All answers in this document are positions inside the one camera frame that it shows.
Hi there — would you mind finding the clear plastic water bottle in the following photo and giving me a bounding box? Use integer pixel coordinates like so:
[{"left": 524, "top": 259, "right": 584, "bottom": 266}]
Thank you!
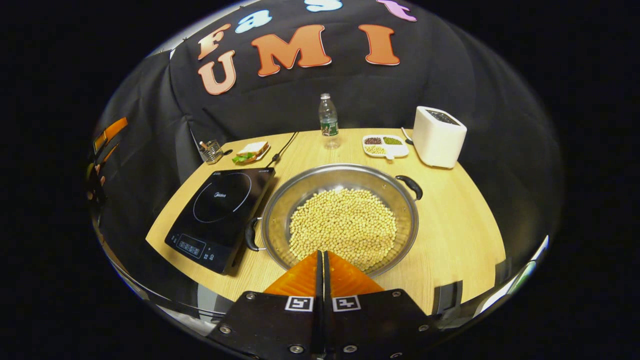
[{"left": 319, "top": 92, "right": 341, "bottom": 150}]

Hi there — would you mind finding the white divided dish of beans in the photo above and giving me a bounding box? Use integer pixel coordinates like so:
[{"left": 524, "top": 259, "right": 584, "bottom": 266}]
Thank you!
[{"left": 362, "top": 134, "right": 410, "bottom": 160}]

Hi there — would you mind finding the wire mesh holder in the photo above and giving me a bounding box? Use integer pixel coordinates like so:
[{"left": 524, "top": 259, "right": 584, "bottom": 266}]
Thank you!
[{"left": 198, "top": 139, "right": 234, "bottom": 165}]

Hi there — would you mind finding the black backdrop cloth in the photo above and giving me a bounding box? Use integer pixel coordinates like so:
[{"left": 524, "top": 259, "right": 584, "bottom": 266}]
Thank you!
[{"left": 92, "top": 0, "right": 562, "bottom": 281}]

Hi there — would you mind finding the black power cable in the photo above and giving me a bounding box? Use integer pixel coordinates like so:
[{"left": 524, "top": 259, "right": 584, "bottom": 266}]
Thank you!
[{"left": 266, "top": 131, "right": 300, "bottom": 168}]

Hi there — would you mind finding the white toaster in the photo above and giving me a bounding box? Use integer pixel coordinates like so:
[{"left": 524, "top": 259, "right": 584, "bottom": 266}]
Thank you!
[{"left": 413, "top": 106, "right": 468, "bottom": 169}]

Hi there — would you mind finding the steel pot with black handles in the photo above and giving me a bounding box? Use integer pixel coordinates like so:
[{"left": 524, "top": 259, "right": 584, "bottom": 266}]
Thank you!
[{"left": 244, "top": 163, "right": 424, "bottom": 279}]

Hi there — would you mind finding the sandwich with lettuce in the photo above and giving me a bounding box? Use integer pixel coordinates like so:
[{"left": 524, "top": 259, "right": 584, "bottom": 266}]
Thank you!
[{"left": 232, "top": 141, "right": 271, "bottom": 165}]

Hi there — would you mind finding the pile of yellow soybeans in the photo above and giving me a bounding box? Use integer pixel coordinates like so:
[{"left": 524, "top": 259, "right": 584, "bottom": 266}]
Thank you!
[{"left": 289, "top": 188, "right": 398, "bottom": 272}]

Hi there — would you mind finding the black induction cooktop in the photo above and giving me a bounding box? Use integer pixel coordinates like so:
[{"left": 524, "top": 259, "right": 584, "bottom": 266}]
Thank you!
[{"left": 165, "top": 167, "right": 276, "bottom": 275}]

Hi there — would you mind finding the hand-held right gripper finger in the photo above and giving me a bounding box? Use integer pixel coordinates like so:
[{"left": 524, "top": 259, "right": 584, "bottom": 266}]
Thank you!
[
  {"left": 206, "top": 250, "right": 324, "bottom": 360},
  {"left": 323, "top": 250, "right": 445, "bottom": 360}
]

